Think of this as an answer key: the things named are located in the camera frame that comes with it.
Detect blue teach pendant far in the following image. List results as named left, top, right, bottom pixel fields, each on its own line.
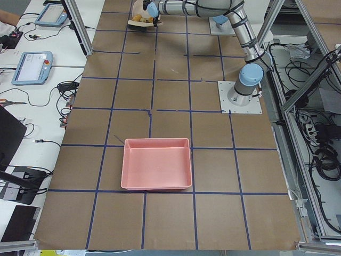
left=34, top=4, right=68, bottom=27

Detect orange handled scissors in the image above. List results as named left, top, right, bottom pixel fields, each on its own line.
left=0, top=99, right=26, bottom=107

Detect pink plastic bin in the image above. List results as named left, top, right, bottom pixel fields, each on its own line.
left=120, top=138, right=192, bottom=190

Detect black cable bundle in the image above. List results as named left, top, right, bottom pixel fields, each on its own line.
left=308, top=143, right=341, bottom=182

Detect blue teach pendant near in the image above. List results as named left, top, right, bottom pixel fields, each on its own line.
left=11, top=51, right=54, bottom=86

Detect black electronics box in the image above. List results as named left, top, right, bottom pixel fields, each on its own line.
left=1, top=30, right=23, bottom=49

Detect black power adapter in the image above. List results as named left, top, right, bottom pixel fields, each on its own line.
left=57, top=82, right=79, bottom=92

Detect round bread roll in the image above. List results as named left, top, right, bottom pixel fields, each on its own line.
left=132, top=14, right=142, bottom=22

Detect aluminium frame post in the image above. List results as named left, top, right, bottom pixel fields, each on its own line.
left=61, top=0, right=93, bottom=57

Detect blue teach pendant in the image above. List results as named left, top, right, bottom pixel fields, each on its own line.
left=34, top=4, right=68, bottom=27
left=11, top=51, right=54, bottom=86

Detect person forearm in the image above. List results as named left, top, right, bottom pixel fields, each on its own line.
left=0, top=9, right=20, bottom=26

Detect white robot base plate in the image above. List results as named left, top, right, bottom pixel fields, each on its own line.
left=217, top=81, right=262, bottom=115

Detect black monitor stand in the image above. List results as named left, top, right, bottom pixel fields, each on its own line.
left=1, top=107, right=48, bottom=205

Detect beige plastic dustpan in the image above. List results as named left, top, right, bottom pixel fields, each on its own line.
left=128, top=0, right=163, bottom=30

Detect aluminium frame rail right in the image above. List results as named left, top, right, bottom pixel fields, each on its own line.
left=281, top=1, right=340, bottom=245

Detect crumpled white paper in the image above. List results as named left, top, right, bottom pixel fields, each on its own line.
left=285, top=43, right=310, bottom=59

